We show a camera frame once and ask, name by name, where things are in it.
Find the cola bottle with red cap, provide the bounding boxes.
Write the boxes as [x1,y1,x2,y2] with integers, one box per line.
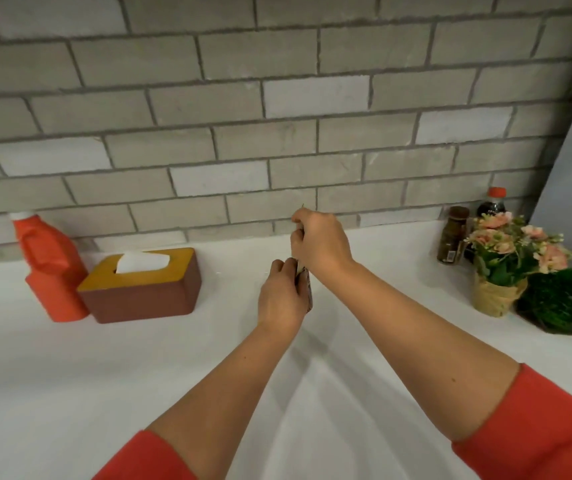
[464,186,508,263]

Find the brown spice jar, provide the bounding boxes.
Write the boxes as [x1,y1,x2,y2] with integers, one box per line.
[436,205,470,266]

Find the artificial flowers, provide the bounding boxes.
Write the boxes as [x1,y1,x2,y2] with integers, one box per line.
[464,211,572,318]

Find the dark and yellow snack packet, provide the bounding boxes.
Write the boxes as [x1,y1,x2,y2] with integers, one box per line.
[293,203,314,314]

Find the person's right forearm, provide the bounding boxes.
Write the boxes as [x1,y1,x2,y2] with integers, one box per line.
[315,259,522,443]

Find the white countertop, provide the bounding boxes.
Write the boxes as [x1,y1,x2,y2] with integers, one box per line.
[0,219,572,480]

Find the red sleeve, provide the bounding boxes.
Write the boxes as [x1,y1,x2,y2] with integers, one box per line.
[451,363,572,480]
[91,429,199,480]

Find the large red plastic bottle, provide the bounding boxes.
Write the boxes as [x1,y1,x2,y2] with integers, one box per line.
[8,211,91,323]

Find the person's right hand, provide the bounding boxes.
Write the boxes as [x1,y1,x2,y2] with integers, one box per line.
[290,207,356,285]

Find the brown tissue box yellow lid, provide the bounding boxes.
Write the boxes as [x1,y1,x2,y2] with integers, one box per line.
[77,247,203,325]

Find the green plant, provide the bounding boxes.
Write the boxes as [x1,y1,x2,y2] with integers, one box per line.
[515,268,572,337]

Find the person's left hand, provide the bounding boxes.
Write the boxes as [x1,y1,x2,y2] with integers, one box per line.
[257,257,312,338]

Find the person's left forearm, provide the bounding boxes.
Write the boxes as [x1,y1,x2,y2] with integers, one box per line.
[148,322,292,480]

